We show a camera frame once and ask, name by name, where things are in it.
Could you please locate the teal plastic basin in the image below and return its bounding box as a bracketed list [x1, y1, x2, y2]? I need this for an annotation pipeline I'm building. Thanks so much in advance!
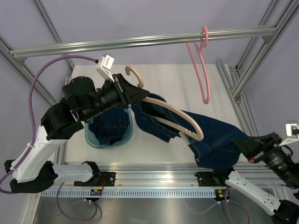
[84, 107, 134, 149]

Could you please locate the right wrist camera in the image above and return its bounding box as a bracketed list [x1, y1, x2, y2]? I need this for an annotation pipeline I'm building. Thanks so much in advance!
[279, 121, 299, 146]

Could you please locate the right aluminium frame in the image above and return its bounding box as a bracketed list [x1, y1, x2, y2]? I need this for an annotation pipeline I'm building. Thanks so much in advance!
[216, 0, 299, 135]

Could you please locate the left aluminium frame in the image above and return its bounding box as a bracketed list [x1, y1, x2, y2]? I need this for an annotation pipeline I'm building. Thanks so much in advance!
[0, 0, 75, 168]

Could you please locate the dark denim skirt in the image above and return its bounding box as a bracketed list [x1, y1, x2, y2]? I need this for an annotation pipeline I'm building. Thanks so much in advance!
[88, 108, 131, 146]

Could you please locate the pink plastic hanger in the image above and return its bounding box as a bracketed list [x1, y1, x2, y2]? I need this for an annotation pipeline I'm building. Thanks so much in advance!
[186, 25, 211, 105]

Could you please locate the beige wooden hanger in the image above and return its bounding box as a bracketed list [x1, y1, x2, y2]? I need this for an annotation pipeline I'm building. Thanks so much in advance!
[125, 65, 204, 141]

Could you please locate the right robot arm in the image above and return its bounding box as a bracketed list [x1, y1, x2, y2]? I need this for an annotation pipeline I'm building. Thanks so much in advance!
[212, 130, 299, 224]

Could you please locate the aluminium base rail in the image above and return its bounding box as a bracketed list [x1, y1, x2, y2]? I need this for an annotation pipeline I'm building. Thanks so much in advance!
[31, 162, 285, 189]

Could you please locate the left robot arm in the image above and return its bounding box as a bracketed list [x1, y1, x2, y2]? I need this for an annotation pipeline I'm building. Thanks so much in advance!
[4, 74, 150, 194]

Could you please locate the slotted cable duct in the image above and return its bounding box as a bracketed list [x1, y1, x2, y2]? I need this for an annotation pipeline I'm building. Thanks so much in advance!
[41, 188, 216, 198]

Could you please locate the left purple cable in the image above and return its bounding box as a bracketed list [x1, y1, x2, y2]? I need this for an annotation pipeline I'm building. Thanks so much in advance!
[0, 55, 103, 221]

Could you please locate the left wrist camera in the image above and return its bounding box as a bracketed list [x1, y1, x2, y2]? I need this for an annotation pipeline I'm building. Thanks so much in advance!
[95, 54, 114, 82]

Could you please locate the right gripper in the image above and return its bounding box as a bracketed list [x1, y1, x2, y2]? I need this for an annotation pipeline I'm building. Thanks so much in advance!
[230, 131, 299, 188]

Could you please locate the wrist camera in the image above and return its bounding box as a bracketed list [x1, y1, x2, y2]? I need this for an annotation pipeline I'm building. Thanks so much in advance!
[95, 54, 114, 82]
[279, 121, 299, 146]

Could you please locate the aluminium frame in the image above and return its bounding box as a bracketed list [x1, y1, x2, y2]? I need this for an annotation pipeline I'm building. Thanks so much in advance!
[0, 0, 75, 168]
[216, 0, 299, 135]

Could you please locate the aluminium hanging rail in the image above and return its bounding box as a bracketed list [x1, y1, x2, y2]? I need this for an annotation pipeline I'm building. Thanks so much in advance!
[10, 25, 277, 59]

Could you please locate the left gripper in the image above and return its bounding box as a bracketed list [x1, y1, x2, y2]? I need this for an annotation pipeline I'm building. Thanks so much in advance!
[81, 73, 150, 121]

